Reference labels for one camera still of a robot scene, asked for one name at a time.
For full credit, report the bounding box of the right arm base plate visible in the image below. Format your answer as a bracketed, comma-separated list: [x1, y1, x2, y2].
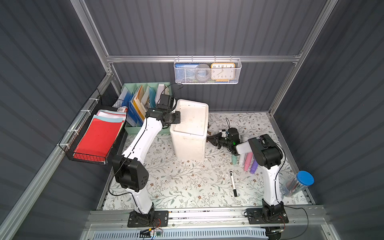
[244, 208, 290, 225]

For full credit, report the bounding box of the aluminium mounting rail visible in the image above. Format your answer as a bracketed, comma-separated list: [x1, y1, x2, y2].
[87, 205, 329, 226]

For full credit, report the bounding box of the black white marker pen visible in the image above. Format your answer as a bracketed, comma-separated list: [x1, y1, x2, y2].
[230, 171, 238, 197]

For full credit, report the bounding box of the white microphone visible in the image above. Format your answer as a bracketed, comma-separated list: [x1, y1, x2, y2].
[238, 154, 246, 166]

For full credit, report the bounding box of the black wire tray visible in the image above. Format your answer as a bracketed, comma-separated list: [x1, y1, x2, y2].
[59, 91, 128, 165]

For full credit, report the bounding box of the blue lid clear jar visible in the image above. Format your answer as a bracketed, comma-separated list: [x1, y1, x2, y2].
[281, 171, 315, 198]

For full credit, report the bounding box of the grey tape roll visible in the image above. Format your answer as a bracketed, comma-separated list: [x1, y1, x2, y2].
[195, 64, 211, 83]

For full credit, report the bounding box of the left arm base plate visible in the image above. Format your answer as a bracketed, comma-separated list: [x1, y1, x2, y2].
[127, 211, 169, 228]

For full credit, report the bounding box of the purple microphone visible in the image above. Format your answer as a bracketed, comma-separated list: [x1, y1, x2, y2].
[250, 160, 259, 174]

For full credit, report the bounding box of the blue box in basket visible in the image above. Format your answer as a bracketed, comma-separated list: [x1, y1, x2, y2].
[174, 63, 199, 84]

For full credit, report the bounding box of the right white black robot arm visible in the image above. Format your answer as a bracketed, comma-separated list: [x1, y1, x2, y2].
[207, 128, 284, 214]

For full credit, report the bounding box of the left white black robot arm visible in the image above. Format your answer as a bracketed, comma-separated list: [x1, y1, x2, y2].
[113, 109, 181, 216]

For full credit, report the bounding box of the green microphone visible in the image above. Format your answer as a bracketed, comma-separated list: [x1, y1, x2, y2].
[232, 155, 238, 166]

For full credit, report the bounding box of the yellow analog clock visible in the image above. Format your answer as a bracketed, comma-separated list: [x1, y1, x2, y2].
[211, 63, 236, 82]

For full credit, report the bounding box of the white plastic drawer unit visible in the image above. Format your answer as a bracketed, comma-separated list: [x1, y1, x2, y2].
[170, 100, 209, 161]

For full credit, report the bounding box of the red paper folder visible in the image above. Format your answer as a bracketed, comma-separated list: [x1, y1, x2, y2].
[74, 115, 125, 163]

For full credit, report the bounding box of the pink microphone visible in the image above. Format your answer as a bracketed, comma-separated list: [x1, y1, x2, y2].
[244, 153, 253, 172]

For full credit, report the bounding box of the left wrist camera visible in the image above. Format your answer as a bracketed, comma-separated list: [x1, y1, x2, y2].
[157, 94, 176, 112]

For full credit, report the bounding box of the green plastic file organizer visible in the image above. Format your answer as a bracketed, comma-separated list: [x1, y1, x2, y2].
[113, 82, 172, 135]

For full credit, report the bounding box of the white wire wall basket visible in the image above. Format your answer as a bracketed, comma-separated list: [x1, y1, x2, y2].
[174, 57, 243, 85]

